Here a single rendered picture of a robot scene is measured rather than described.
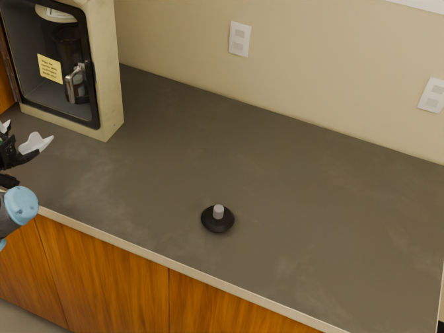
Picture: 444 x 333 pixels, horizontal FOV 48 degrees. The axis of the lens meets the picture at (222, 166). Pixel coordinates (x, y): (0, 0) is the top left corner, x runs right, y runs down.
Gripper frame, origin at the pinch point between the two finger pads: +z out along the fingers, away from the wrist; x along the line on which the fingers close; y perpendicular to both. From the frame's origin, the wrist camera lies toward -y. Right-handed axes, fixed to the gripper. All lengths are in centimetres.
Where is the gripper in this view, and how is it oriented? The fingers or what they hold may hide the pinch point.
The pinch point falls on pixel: (31, 131)
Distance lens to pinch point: 136.2
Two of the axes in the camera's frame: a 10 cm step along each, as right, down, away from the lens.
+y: 0.7, -7.1, -7.0
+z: 3.9, -6.3, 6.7
